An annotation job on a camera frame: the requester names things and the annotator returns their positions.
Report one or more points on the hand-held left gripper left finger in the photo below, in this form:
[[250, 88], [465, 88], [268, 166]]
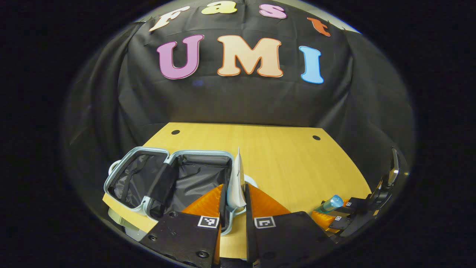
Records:
[[178, 238]]

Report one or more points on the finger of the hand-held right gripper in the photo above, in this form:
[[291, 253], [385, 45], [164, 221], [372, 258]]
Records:
[[342, 222], [359, 205]]

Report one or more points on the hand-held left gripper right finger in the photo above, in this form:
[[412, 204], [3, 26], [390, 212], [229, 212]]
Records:
[[282, 242]]

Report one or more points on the blue skin care bottle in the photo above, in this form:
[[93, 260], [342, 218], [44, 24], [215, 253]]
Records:
[[329, 204]]

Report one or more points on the light blue suitcase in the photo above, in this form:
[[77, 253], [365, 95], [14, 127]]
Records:
[[197, 178]]

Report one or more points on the black backdrop cloth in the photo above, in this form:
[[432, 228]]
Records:
[[238, 100]]

